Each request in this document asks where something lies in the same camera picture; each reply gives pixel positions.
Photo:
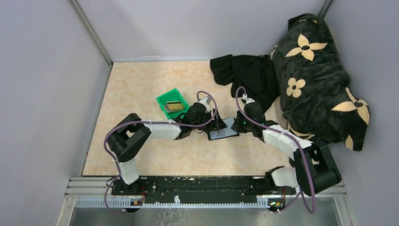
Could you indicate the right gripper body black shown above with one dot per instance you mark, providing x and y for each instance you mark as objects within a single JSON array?
[{"x": 243, "y": 124}]

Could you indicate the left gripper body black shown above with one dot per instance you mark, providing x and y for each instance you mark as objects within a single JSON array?
[{"x": 214, "y": 125}]

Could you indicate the green plastic bin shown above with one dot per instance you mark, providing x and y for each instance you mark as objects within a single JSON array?
[{"x": 172, "y": 95}]

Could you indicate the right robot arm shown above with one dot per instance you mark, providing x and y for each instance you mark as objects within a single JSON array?
[{"x": 314, "y": 169}]

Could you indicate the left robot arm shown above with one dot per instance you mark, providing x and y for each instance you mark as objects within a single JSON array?
[{"x": 125, "y": 140}]

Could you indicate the gold cards in bin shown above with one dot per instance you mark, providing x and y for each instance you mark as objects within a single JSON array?
[{"x": 173, "y": 106}]

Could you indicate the black cloth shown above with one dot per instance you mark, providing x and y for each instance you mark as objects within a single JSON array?
[{"x": 255, "y": 73}]

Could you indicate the black floral blanket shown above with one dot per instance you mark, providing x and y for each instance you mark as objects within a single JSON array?
[{"x": 314, "y": 86}]

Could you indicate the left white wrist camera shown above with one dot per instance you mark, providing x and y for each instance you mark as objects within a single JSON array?
[{"x": 205, "y": 101}]

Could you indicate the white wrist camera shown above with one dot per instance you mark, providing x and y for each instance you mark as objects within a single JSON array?
[
  {"x": 247, "y": 100},
  {"x": 205, "y": 101}
]

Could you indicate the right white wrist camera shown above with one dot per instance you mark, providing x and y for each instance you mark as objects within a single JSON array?
[{"x": 247, "y": 100}]

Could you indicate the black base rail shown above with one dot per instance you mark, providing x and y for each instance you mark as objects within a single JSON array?
[{"x": 198, "y": 190}]

